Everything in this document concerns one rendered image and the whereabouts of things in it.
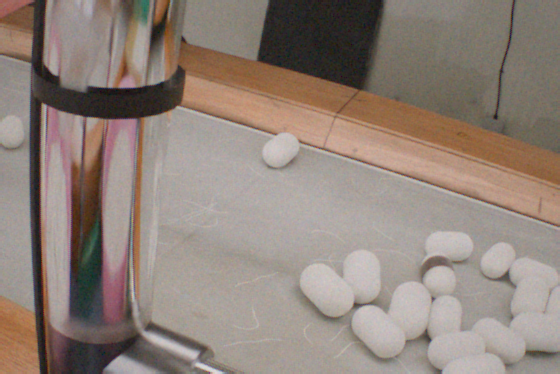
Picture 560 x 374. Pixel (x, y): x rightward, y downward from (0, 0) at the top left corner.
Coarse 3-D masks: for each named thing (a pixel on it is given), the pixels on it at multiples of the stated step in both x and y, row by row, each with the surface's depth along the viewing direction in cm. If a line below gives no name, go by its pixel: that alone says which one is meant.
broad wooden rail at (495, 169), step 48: (0, 48) 58; (192, 48) 61; (192, 96) 53; (240, 96) 53; (288, 96) 53; (336, 96) 55; (336, 144) 50; (384, 144) 50; (432, 144) 49; (480, 144) 52; (528, 144) 55; (480, 192) 47; (528, 192) 47
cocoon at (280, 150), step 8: (280, 136) 46; (288, 136) 46; (272, 144) 45; (280, 144) 45; (288, 144) 45; (296, 144) 46; (264, 152) 45; (272, 152) 45; (280, 152) 45; (288, 152) 45; (296, 152) 46; (272, 160) 45; (280, 160) 45; (288, 160) 45
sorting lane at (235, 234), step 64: (0, 64) 56; (192, 128) 50; (0, 192) 36; (192, 192) 40; (256, 192) 42; (320, 192) 44; (384, 192) 46; (448, 192) 47; (0, 256) 30; (192, 256) 34; (256, 256) 35; (320, 256) 36; (384, 256) 38; (192, 320) 29; (256, 320) 30; (320, 320) 31; (512, 320) 34
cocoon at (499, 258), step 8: (496, 248) 37; (504, 248) 37; (512, 248) 38; (488, 256) 37; (496, 256) 36; (504, 256) 37; (512, 256) 37; (488, 264) 37; (496, 264) 36; (504, 264) 36; (488, 272) 37; (496, 272) 36; (504, 272) 37
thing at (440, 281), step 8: (432, 272) 34; (440, 272) 34; (448, 272) 34; (424, 280) 34; (432, 280) 34; (440, 280) 33; (448, 280) 33; (432, 288) 34; (440, 288) 33; (448, 288) 33; (432, 296) 34; (440, 296) 34
